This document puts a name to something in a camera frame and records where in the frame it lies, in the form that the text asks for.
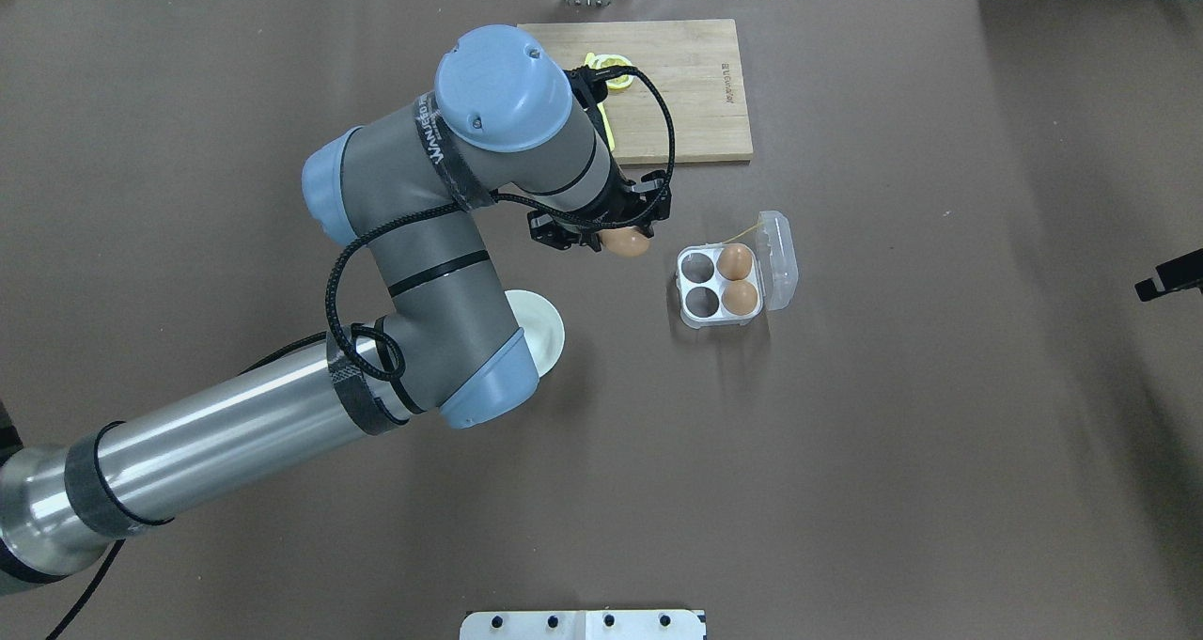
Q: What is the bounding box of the white ceramic bowl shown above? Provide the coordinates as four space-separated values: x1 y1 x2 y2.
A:
506 289 565 378

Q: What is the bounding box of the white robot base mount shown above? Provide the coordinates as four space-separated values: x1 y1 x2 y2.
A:
460 609 709 639

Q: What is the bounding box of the white egg box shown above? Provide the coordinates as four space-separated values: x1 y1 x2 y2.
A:
675 211 801 328

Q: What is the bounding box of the lemon slice near knife blade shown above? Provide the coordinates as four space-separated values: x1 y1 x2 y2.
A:
585 54 634 91

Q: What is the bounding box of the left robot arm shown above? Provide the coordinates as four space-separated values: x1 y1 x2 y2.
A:
2 24 672 594

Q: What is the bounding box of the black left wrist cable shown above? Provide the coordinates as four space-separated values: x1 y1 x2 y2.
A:
324 65 678 383

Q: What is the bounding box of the bamboo cutting board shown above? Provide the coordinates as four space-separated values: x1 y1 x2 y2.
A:
523 19 755 164

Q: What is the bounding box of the brown egg from bowl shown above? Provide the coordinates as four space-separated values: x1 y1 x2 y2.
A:
598 227 650 257

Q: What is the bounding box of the brown egg in box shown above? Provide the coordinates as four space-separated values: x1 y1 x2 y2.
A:
721 279 760 316
716 242 755 282

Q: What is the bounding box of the yellow elastic band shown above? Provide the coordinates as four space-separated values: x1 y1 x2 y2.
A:
719 212 763 245

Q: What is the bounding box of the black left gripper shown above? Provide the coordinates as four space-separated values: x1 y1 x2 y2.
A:
527 172 672 251

